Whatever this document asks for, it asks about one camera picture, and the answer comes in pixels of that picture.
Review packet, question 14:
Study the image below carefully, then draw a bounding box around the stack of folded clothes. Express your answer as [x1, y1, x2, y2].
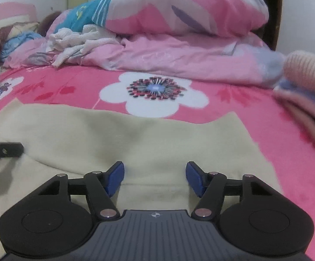
[273, 80, 315, 142]

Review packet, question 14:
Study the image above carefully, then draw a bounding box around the pink magenta floral bed blanket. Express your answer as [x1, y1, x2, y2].
[0, 66, 315, 260]

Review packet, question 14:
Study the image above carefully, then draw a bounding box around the light pink quilt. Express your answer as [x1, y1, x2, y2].
[3, 13, 284, 87]

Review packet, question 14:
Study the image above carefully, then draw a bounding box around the brown wooden door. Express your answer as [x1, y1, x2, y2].
[253, 0, 283, 51]

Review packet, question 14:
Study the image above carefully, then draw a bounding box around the crumpled white cloth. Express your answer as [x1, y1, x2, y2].
[46, 24, 121, 68]

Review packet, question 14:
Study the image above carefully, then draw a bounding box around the beige zip hoodie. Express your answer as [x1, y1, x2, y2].
[0, 98, 283, 259]

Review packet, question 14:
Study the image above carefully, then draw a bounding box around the large pink blue cartoon pillow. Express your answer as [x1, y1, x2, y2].
[57, 0, 269, 37]

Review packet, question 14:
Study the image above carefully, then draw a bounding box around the light blue crumpled garment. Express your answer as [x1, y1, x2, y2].
[0, 31, 42, 61]

